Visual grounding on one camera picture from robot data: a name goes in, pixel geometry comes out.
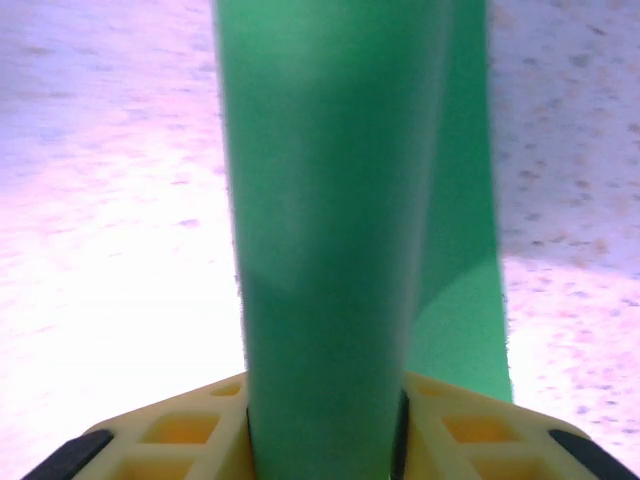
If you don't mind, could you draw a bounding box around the green paper sheet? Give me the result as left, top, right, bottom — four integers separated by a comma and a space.
212, 0, 516, 480

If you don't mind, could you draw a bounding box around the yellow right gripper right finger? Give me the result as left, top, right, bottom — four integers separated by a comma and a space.
392, 372, 640, 480

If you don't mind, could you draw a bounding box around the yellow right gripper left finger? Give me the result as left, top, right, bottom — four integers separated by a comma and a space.
19, 372, 259, 480

